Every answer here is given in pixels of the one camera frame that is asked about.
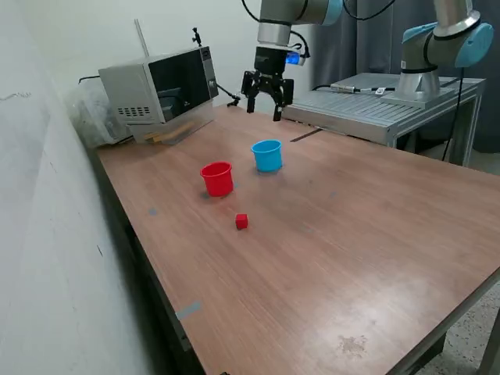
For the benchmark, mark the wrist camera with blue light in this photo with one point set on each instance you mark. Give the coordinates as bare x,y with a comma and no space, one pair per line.
293,58

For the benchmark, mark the white rod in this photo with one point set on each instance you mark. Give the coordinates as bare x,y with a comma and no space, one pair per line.
142,39

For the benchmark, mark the black tape strip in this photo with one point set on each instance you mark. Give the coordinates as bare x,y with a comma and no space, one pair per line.
306,135

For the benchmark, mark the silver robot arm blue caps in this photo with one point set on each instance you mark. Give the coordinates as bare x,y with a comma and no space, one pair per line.
273,33

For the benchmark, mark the clear plastic storage box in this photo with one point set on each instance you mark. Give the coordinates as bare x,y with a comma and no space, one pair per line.
90,117

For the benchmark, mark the light wooden strip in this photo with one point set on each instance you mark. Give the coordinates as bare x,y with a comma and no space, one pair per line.
168,137
179,129

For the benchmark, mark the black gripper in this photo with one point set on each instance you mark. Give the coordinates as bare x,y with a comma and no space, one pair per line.
270,62

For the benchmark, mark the red cube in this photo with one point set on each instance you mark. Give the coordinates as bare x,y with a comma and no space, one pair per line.
241,222

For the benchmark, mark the clear acrylic stand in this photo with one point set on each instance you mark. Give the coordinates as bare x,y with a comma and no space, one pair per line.
203,117

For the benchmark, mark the aluminium robot base platform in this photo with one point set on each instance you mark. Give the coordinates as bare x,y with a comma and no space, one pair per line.
363,109

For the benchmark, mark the small grey tape patch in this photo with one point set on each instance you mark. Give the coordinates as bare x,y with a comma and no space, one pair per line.
152,211

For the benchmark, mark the silver microwave oven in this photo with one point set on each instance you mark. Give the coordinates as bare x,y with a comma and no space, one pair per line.
136,90

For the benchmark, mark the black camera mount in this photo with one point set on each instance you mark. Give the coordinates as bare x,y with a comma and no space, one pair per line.
196,37

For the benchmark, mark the red plastic cup bin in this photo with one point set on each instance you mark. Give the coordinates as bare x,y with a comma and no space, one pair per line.
218,183

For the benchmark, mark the long grey tape strip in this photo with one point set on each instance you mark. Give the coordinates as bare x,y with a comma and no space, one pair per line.
189,309

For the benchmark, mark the blue plastic cup bin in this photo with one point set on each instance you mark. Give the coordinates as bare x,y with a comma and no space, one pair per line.
267,160

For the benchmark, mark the grey tape piece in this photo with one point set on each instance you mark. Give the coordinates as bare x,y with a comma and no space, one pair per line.
205,195

